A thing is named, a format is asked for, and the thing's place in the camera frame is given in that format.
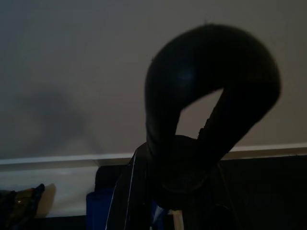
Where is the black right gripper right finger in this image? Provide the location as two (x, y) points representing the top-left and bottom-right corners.
(195, 28), (282, 168)

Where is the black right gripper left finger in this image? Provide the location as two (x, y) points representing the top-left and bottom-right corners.
(144, 23), (240, 168)

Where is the blue long-handled dustpan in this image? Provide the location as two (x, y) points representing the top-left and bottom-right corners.
(85, 141), (170, 230)

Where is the black floor mat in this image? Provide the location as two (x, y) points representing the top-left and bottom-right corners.
(94, 154), (307, 230)

